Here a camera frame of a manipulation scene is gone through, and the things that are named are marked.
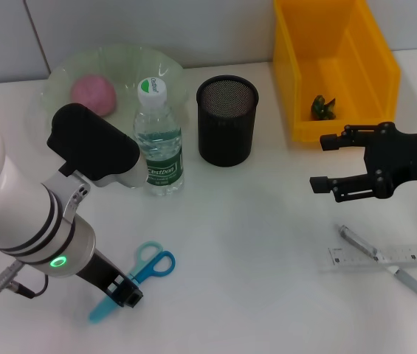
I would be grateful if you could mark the green plastic wrapper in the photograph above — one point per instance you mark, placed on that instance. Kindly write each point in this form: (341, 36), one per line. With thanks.
(323, 108)

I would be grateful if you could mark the clear green-label water bottle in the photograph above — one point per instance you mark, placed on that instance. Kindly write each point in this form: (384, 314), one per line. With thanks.
(164, 155)

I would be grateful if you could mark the clear plastic ruler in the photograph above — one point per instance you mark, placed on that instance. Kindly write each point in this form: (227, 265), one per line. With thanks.
(415, 254)

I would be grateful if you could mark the blue and teal scissors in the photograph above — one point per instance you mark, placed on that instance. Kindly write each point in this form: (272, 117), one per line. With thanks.
(160, 263)

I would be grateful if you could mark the pink peach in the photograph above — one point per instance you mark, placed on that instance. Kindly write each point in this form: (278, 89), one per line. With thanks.
(92, 92)

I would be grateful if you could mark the black mesh pen holder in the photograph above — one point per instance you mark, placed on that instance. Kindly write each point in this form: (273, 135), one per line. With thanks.
(226, 136)

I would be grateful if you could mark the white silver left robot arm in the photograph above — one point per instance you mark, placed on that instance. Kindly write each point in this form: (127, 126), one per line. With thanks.
(12, 210)

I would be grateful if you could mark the green glass fruit plate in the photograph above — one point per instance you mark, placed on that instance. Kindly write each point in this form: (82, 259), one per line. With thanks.
(127, 66)

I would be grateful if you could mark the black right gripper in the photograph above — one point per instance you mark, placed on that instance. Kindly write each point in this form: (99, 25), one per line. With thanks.
(407, 155)

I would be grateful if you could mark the clear grey ballpoint pen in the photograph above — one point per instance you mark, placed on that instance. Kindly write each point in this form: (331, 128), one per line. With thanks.
(415, 285)

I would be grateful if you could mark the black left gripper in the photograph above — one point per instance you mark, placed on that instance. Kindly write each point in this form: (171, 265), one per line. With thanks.
(99, 271)

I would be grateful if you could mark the yellow plastic bin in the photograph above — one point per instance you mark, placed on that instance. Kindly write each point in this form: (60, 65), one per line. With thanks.
(359, 55)

